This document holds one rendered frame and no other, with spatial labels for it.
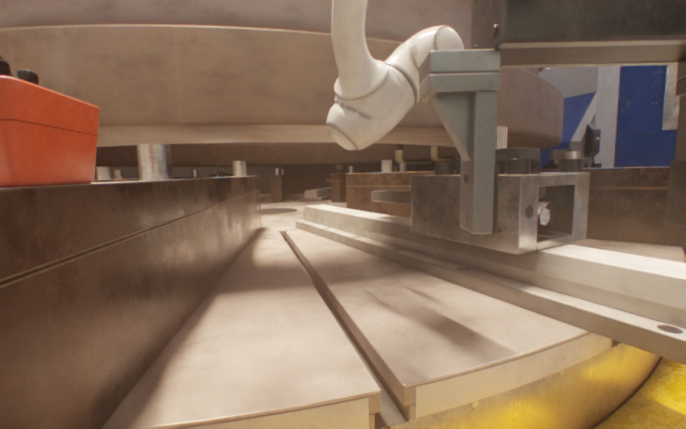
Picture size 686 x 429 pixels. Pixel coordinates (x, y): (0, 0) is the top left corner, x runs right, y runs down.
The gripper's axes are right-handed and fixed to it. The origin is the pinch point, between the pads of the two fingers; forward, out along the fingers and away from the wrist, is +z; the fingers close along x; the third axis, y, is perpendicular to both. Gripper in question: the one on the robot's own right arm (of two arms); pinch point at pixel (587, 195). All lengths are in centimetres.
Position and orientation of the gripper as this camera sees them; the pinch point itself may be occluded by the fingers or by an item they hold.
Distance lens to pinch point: 25.4
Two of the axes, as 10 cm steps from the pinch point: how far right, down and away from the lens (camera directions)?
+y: -0.2, 1.2, -9.9
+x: 10.0, -0.2, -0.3
